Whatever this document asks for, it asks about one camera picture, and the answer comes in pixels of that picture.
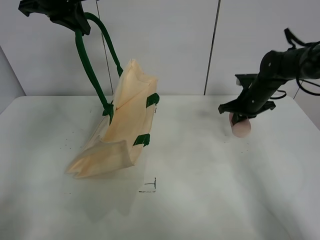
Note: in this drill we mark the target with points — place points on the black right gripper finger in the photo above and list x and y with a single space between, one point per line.
237 118

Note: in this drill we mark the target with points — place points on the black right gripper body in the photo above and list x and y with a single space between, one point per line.
254 98

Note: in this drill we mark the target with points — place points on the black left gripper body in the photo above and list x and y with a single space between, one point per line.
67 13

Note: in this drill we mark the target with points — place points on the pink peach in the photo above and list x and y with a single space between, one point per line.
240 129

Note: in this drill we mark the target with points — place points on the cream linen bag green handles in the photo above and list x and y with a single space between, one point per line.
125 127

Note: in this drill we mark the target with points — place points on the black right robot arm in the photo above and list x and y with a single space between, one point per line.
276 69

